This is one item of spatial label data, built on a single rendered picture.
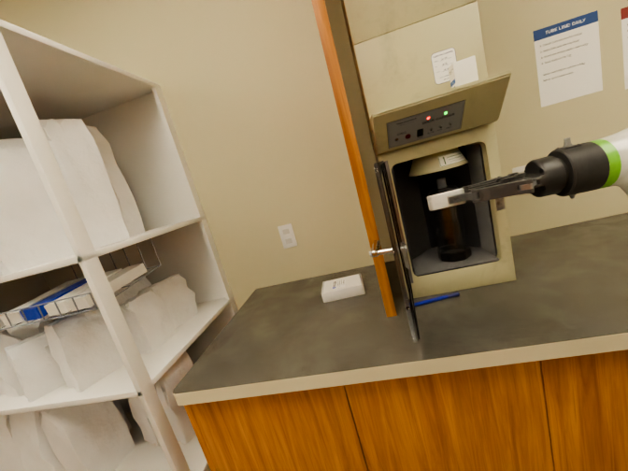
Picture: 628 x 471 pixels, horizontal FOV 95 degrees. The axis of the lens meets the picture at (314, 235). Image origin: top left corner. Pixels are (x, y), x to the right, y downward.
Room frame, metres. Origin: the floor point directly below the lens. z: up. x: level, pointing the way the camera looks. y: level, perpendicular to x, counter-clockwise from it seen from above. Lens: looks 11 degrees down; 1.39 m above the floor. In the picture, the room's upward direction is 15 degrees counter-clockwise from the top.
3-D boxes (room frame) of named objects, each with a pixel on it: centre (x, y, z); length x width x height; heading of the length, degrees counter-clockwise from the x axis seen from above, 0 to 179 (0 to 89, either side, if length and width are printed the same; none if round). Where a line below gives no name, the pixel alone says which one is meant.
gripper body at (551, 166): (0.56, -0.44, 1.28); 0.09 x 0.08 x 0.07; 78
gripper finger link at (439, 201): (0.59, -0.28, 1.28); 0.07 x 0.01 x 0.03; 78
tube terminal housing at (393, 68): (0.95, -0.42, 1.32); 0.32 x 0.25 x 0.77; 79
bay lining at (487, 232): (0.95, -0.42, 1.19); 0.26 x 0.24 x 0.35; 79
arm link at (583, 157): (0.54, -0.51, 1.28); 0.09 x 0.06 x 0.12; 168
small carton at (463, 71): (0.76, -0.47, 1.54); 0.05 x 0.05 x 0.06; 74
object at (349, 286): (1.06, -0.05, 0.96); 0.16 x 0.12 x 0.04; 82
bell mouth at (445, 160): (0.93, -0.44, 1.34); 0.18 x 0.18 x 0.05
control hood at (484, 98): (0.78, -0.39, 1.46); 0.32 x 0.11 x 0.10; 79
